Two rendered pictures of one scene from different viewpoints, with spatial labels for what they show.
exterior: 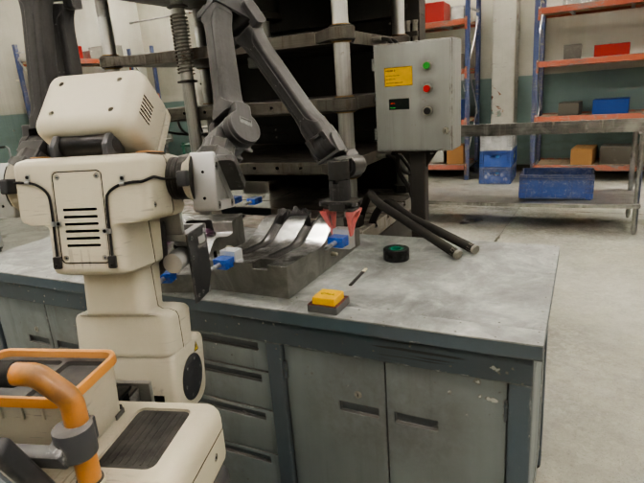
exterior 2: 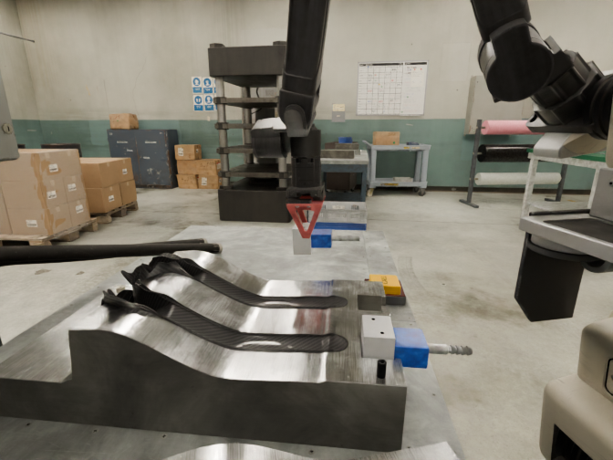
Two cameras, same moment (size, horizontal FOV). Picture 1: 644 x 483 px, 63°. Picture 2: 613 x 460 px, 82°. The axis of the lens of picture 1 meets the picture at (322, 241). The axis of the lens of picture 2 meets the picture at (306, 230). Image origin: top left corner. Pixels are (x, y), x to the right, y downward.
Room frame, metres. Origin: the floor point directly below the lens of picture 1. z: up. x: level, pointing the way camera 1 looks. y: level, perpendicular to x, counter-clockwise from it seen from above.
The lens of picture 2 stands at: (1.61, 0.57, 1.15)
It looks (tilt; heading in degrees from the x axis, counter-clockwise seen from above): 16 degrees down; 249
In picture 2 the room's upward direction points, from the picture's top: straight up
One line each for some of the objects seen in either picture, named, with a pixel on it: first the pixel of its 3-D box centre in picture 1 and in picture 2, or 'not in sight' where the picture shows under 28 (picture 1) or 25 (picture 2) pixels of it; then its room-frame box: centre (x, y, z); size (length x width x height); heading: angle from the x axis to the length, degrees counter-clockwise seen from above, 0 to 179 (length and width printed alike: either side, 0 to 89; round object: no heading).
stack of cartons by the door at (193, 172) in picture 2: not in sight; (199, 166); (1.07, -6.64, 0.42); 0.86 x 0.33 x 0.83; 150
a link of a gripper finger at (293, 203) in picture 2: (336, 218); (306, 213); (1.37, -0.05, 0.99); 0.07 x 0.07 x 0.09; 62
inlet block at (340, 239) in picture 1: (336, 241); (327, 238); (1.33, -0.04, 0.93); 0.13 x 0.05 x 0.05; 152
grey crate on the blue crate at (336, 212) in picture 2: not in sight; (337, 212); (-0.01, -2.70, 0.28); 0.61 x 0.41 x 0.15; 150
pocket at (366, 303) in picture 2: (264, 267); (371, 314); (1.34, 0.16, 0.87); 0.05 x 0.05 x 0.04; 63
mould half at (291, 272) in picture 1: (290, 244); (218, 324); (1.57, 0.10, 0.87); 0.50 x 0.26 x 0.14; 153
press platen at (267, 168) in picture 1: (274, 169); not in sight; (2.62, 0.21, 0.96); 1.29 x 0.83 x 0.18; 63
